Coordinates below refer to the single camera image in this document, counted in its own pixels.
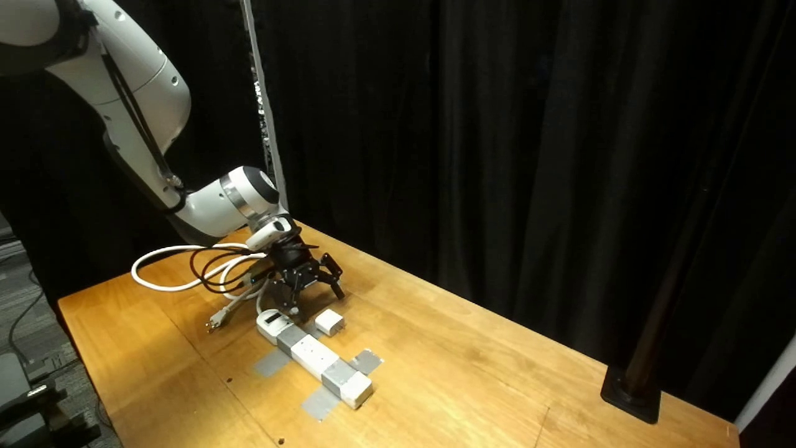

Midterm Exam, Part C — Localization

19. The white power strip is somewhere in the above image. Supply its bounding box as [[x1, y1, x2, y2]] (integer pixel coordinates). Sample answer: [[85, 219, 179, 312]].
[[253, 307, 375, 413]]

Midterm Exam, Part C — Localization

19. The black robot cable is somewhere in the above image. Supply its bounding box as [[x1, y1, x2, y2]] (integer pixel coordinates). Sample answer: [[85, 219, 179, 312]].
[[187, 242, 268, 298]]

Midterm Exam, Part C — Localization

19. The white slanted pole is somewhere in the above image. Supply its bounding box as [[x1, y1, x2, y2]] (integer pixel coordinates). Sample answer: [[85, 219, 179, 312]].
[[730, 333, 796, 437]]

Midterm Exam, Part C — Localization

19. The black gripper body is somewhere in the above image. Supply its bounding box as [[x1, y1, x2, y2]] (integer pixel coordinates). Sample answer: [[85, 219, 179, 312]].
[[267, 234, 322, 298]]

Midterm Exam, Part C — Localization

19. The black stand equipment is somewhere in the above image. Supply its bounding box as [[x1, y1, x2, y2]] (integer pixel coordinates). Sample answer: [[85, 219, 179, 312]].
[[0, 351, 105, 448]]

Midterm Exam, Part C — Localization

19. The silver metal pole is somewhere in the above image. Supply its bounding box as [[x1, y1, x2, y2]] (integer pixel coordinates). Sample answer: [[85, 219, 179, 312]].
[[235, 0, 290, 219]]

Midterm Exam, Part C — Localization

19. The black post with base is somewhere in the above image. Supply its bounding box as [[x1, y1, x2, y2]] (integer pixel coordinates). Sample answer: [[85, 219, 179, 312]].
[[600, 189, 691, 428]]

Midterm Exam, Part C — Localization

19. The white charger head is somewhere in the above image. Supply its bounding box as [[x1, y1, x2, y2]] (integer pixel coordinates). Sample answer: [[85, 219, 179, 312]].
[[313, 307, 349, 338]]

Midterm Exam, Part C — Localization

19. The thin black floor cable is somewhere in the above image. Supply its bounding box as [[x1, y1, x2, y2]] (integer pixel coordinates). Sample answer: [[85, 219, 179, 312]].
[[4, 287, 48, 358]]

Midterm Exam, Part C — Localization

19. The black curtain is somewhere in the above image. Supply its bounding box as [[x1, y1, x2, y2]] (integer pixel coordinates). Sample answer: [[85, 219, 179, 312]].
[[0, 0, 796, 427]]

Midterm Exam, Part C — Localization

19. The white power cord with plug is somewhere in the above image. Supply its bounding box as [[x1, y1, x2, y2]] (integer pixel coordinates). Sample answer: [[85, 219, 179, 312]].
[[128, 242, 278, 336]]

